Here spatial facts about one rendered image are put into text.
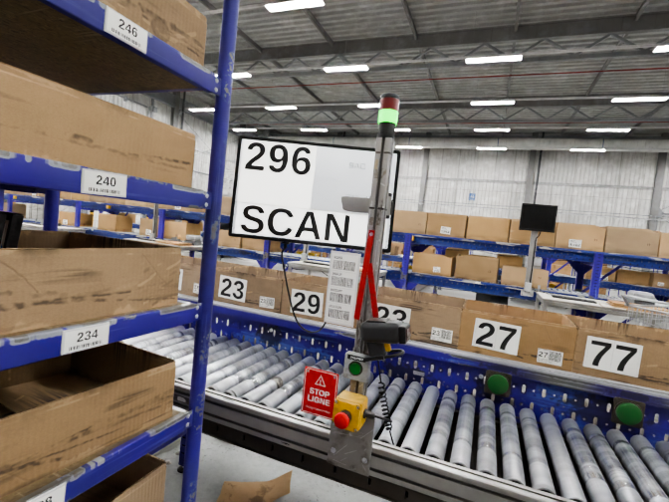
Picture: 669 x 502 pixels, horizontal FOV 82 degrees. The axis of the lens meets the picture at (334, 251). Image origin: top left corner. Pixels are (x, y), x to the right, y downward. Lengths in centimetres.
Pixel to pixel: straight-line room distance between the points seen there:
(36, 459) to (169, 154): 46
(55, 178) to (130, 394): 35
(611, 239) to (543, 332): 472
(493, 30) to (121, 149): 1417
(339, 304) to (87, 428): 63
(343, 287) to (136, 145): 62
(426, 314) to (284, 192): 79
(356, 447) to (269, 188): 76
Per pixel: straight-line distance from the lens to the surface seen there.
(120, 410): 72
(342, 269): 104
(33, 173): 54
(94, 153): 62
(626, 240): 632
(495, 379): 157
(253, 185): 118
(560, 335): 162
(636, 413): 165
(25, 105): 58
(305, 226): 114
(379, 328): 97
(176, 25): 75
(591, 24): 1466
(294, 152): 118
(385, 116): 106
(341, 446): 117
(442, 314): 161
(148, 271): 70
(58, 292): 61
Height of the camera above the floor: 130
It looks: 3 degrees down
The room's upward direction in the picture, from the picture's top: 6 degrees clockwise
